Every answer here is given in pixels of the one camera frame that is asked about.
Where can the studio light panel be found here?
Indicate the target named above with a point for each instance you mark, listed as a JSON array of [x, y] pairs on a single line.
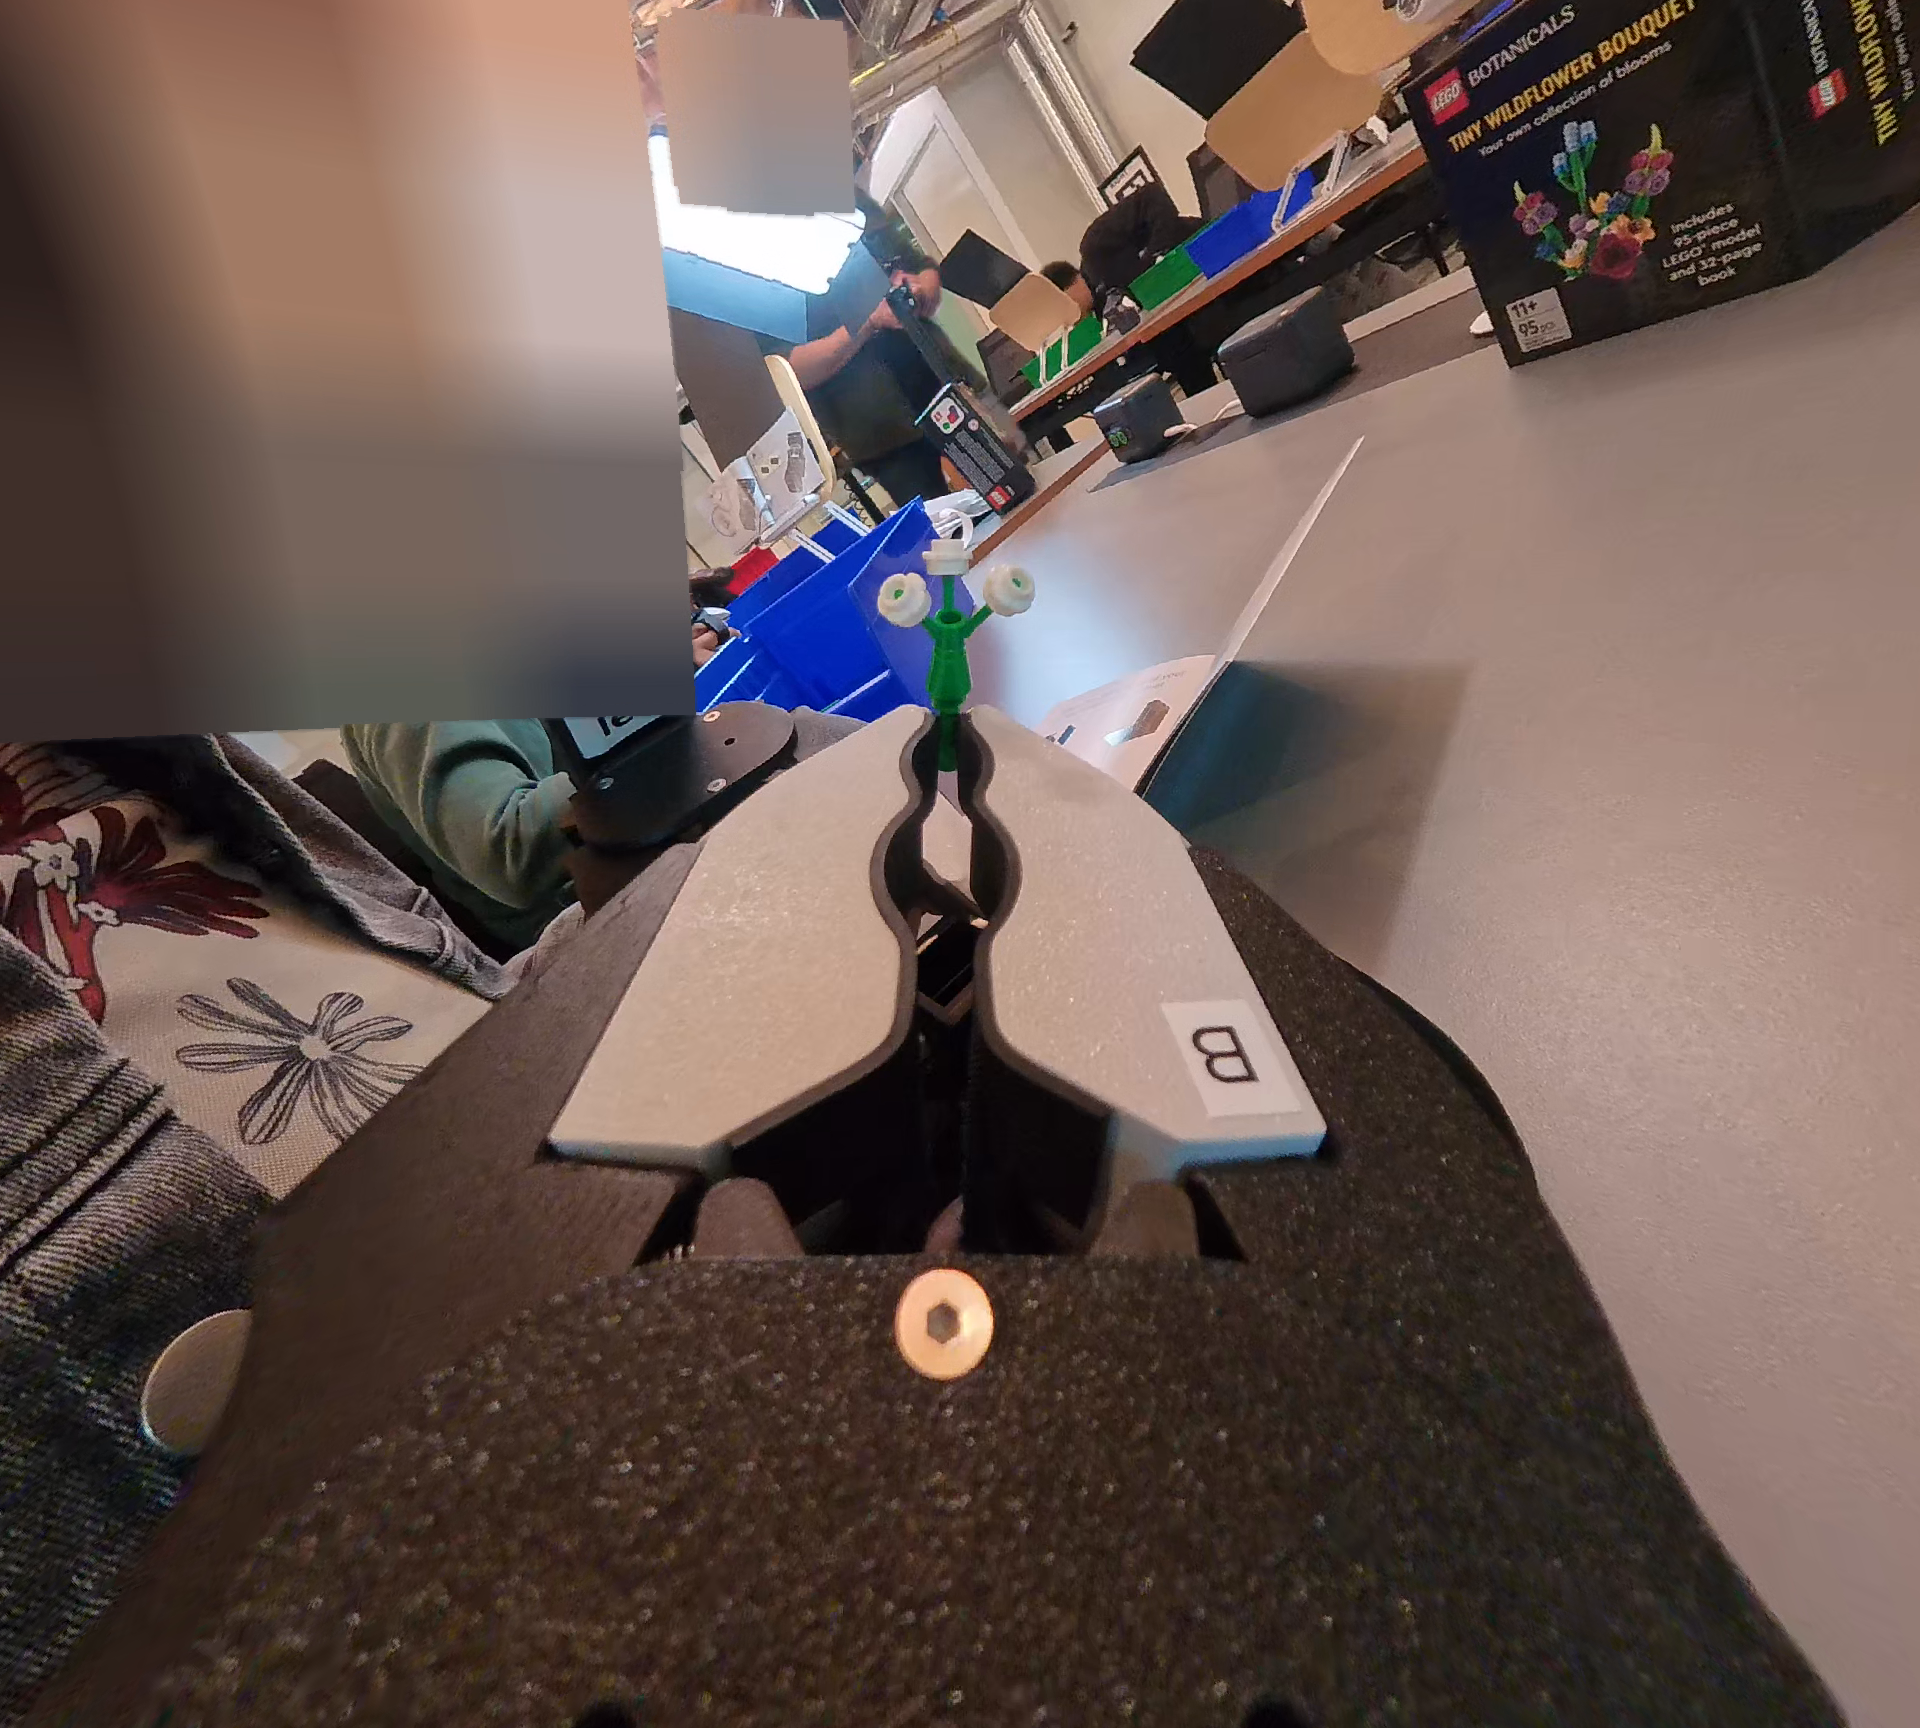
[[735, 273]]

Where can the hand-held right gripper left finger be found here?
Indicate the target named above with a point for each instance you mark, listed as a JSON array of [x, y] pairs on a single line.
[[750, 979]]

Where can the white instruction booklet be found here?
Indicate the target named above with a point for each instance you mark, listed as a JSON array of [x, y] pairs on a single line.
[[1111, 708]]

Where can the green lego stem white flowers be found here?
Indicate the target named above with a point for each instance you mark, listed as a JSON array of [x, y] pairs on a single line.
[[949, 663]]

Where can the large blue plastic bin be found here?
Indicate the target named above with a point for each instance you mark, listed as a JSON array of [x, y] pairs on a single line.
[[811, 626]]

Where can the person's denim jacket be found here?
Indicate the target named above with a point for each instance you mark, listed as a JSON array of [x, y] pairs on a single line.
[[91, 1233]]

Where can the person's floral shirt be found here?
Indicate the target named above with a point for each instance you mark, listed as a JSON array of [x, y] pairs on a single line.
[[224, 979]]

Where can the open booklet with pictures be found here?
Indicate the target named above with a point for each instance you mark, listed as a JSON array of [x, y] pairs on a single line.
[[764, 476]]

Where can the narrow black lego box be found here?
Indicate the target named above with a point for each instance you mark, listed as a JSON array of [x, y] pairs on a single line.
[[974, 453]]

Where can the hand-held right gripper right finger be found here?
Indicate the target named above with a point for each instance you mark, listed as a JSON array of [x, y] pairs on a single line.
[[1141, 979]]

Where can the black lego set box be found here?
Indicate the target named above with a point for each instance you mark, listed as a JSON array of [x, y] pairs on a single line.
[[1650, 182]]

